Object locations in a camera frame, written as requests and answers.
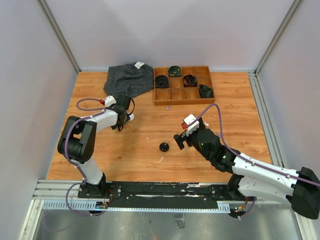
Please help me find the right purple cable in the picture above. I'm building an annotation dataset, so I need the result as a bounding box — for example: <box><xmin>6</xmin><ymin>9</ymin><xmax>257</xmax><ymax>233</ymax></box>
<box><xmin>184</xmin><ymin>103</ymin><xmax>320</xmax><ymax>188</ymax></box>

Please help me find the dark green rolled tie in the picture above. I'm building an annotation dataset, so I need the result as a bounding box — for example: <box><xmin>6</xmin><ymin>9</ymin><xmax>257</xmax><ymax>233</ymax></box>
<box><xmin>198</xmin><ymin>84</ymin><xmax>214</xmax><ymax>99</ymax></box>

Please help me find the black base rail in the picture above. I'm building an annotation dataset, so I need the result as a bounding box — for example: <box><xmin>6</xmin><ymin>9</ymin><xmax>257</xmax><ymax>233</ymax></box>
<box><xmin>77</xmin><ymin>181</ymin><xmax>245</xmax><ymax>210</ymax></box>

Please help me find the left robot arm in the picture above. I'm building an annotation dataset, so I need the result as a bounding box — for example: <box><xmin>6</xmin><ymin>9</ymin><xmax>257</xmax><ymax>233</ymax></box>
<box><xmin>57</xmin><ymin>94</ymin><xmax>136</xmax><ymax>198</ymax></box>

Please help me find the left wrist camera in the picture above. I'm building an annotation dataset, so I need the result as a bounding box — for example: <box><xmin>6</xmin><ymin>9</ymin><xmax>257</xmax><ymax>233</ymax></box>
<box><xmin>104</xmin><ymin>95</ymin><xmax>117</xmax><ymax>108</ymax></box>

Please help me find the wooden compartment tray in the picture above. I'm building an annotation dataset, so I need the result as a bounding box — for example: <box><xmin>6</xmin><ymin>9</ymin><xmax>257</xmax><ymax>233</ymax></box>
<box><xmin>153</xmin><ymin>65</ymin><xmax>215</xmax><ymax>106</ymax></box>

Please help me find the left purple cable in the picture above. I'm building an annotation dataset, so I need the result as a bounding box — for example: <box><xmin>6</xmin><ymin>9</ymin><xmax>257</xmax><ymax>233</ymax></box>
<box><xmin>64</xmin><ymin>98</ymin><xmax>107</xmax><ymax>217</ymax></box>

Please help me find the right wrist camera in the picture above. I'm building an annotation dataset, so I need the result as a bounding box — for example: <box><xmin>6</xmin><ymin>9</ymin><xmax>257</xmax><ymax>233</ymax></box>
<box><xmin>181</xmin><ymin>114</ymin><xmax>200</xmax><ymax>137</ymax></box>

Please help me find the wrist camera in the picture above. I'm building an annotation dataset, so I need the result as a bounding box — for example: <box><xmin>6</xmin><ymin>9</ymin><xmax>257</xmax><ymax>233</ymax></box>
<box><xmin>181</xmin><ymin>114</ymin><xmax>200</xmax><ymax>137</ymax></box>
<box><xmin>104</xmin><ymin>95</ymin><xmax>117</xmax><ymax>108</ymax></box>

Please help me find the black earbud case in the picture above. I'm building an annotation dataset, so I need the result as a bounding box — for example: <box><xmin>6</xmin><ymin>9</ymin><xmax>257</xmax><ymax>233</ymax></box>
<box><xmin>159</xmin><ymin>142</ymin><xmax>170</xmax><ymax>152</ymax></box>

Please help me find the green patterned rolled tie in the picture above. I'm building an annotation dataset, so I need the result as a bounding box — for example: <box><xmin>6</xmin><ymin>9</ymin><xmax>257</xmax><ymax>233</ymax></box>
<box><xmin>168</xmin><ymin>65</ymin><xmax>182</xmax><ymax>78</ymax></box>

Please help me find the grey checked cloth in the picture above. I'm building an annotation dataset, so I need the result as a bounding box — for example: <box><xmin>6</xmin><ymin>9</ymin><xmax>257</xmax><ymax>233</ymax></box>
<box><xmin>103</xmin><ymin>61</ymin><xmax>154</xmax><ymax>98</ymax></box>

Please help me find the white earbud case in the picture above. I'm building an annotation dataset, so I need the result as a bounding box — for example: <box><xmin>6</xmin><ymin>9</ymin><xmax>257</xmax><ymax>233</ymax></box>
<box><xmin>128</xmin><ymin>113</ymin><xmax>135</xmax><ymax>122</ymax></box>

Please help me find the brown rolled belt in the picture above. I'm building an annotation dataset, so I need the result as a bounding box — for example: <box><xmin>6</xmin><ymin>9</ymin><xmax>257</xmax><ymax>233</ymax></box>
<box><xmin>183</xmin><ymin>74</ymin><xmax>198</xmax><ymax>88</ymax></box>

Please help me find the black rolled belt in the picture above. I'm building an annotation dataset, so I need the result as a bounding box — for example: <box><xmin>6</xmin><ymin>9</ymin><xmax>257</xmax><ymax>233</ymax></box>
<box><xmin>154</xmin><ymin>75</ymin><xmax>169</xmax><ymax>89</ymax></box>

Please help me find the purple cable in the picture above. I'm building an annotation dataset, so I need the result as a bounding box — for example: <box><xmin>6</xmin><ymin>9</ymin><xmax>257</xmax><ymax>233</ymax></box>
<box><xmin>64</xmin><ymin>98</ymin><xmax>107</xmax><ymax>217</ymax></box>
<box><xmin>184</xmin><ymin>103</ymin><xmax>320</xmax><ymax>188</ymax></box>

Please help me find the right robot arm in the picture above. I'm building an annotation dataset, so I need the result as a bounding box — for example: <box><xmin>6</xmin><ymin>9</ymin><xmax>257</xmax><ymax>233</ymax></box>
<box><xmin>173</xmin><ymin>128</ymin><xmax>320</xmax><ymax>220</ymax></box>

